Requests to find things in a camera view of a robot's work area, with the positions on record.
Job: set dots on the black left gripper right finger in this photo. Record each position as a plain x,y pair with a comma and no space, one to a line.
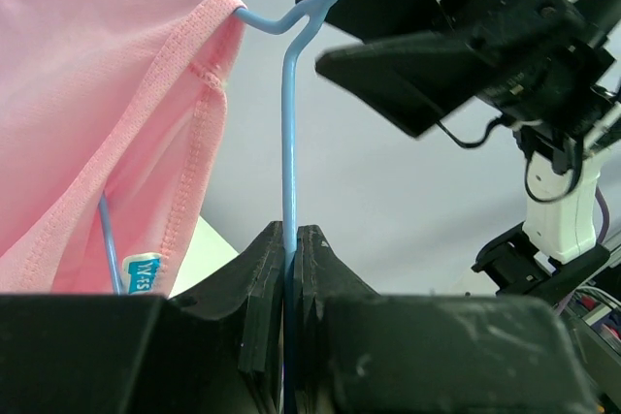
343,333

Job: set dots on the pink t shirt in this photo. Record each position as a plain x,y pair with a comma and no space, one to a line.
120,100

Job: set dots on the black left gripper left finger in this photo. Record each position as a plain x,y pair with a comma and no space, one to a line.
231,349

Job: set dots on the blue wire hanger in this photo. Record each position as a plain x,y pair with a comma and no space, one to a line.
315,11

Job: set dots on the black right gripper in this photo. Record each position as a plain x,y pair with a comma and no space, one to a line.
528,59

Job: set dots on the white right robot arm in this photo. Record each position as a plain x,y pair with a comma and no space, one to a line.
555,249

